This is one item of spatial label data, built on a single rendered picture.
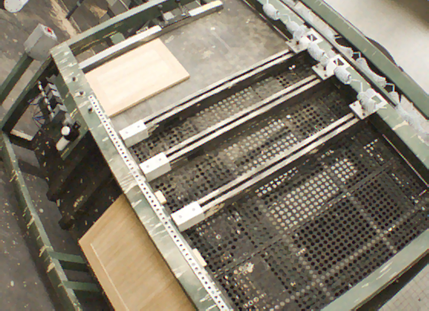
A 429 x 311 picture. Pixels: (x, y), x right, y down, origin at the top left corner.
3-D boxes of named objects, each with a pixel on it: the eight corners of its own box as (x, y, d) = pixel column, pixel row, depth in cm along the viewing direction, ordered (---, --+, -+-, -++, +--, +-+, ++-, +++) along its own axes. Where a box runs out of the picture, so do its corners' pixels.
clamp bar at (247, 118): (139, 170, 241) (129, 139, 221) (336, 67, 270) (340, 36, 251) (149, 185, 235) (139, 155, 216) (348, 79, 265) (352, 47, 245)
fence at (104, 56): (80, 68, 284) (77, 63, 281) (219, 4, 308) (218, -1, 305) (82, 73, 282) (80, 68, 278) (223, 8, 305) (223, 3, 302)
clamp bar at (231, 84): (119, 137, 253) (109, 106, 233) (310, 43, 282) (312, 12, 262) (128, 151, 247) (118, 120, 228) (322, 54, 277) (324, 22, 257)
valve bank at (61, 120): (21, 95, 271) (44, 63, 266) (37, 102, 283) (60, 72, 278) (44, 154, 245) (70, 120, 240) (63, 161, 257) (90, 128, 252)
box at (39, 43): (21, 45, 276) (39, 22, 272) (35, 52, 285) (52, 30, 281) (25, 56, 269) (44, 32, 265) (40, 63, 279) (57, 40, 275)
